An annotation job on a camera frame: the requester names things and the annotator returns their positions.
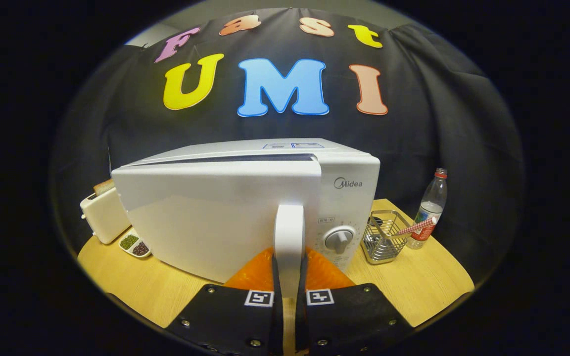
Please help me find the white toaster oven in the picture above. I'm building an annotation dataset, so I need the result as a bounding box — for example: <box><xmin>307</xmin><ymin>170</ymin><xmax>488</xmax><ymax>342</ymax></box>
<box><xmin>111</xmin><ymin>138</ymin><xmax>380</xmax><ymax>297</ymax></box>

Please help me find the white divided bean dish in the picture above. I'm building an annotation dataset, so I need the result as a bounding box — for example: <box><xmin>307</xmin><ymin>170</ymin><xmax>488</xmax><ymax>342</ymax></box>
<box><xmin>118</xmin><ymin>228</ymin><xmax>152</xmax><ymax>259</ymax></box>

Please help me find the clear plastic water bottle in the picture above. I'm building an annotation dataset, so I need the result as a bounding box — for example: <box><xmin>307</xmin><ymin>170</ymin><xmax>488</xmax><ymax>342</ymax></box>
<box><xmin>406</xmin><ymin>168</ymin><xmax>448</xmax><ymax>250</ymax></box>

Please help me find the cream pop-up toaster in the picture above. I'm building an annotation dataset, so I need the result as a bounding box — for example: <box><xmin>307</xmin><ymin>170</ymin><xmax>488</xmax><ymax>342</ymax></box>
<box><xmin>80</xmin><ymin>179</ymin><xmax>131</xmax><ymax>245</ymax></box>

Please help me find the metal wire basket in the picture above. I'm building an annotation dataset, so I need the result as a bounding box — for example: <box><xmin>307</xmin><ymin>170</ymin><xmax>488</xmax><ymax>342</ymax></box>
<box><xmin>361</xmin><ymin>210</ymin><xmax>413</xmax><ymax>265</ymax></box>

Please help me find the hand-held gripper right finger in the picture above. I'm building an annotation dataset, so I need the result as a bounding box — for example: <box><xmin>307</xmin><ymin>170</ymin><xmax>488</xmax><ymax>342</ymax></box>
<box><xmin>295</xmin><ymin>247</ymin><xmax>414</xmax><ymax>356</ymax></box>

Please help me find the red checked straw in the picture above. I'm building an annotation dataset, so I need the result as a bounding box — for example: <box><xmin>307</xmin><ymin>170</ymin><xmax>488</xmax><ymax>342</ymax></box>
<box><xmin>395</xmin><ymin>217</ymin><xmax>437</xmax><ymax>237</ymax></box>

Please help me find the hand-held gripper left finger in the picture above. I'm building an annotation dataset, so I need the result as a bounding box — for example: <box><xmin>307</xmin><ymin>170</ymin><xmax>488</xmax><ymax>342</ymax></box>
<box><xmin>165</xmin><ymin>247</ymin><xmax>284</xmax><ymax>356</ymax></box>

